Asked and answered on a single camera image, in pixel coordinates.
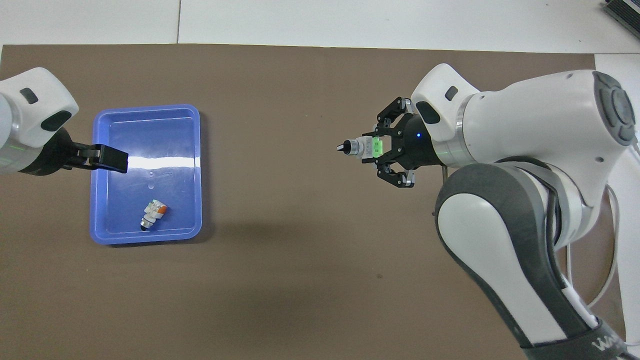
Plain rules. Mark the grey ribbed device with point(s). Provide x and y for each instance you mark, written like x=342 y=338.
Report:
x=625 y=10

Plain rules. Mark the green rotary switch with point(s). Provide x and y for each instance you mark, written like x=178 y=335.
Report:
x=361 y=147

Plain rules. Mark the brown table mat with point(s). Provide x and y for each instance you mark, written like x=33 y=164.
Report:
x=300 y=225

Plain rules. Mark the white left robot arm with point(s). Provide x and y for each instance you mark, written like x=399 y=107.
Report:
x=30 y=112

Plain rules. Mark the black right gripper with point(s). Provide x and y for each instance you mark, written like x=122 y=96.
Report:
x=417 y=145

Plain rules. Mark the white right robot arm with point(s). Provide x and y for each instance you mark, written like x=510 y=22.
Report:
x=540 y=150

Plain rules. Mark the blue plastic tray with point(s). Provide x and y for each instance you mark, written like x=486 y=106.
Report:
x=150 y=195

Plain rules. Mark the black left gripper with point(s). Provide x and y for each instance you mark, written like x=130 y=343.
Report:
x=50 y=157

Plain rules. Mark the orange rotary switch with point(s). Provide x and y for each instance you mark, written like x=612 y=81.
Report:
x=154 y=212

